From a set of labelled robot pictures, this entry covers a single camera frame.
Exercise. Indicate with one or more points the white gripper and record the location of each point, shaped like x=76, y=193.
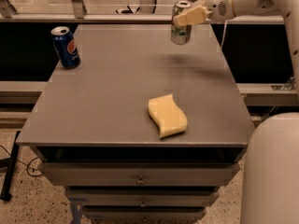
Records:
x=219, y=4

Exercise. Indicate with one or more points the green white 7up can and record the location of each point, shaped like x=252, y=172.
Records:
x=180, y=35

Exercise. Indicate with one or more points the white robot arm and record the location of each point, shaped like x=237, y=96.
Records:
x=270, y=193

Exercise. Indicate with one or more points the yellow wavy sponge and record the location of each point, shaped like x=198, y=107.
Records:
x=169, y=118

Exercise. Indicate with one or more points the blue pepsi can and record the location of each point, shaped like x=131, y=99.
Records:
x=64, y=44

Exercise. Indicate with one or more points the grey drawer cabinet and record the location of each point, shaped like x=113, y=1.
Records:
x=98, y=112

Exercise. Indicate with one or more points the top grey drawer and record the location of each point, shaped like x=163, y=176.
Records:
x=138, y=174

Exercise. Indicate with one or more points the grey drawer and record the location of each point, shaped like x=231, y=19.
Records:
x=143, y=197
x=138, y=174
x=144, y=214

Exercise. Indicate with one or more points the middle grey drawer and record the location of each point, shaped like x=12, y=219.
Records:
x=143, y=197

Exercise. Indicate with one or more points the bottom grey drawer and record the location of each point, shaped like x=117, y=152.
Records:
x=144, y=214

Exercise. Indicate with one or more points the black floor stand bar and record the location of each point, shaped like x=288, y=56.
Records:
x=8, y=163

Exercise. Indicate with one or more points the metal railing frame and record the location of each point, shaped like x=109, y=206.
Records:
x=87, y=11

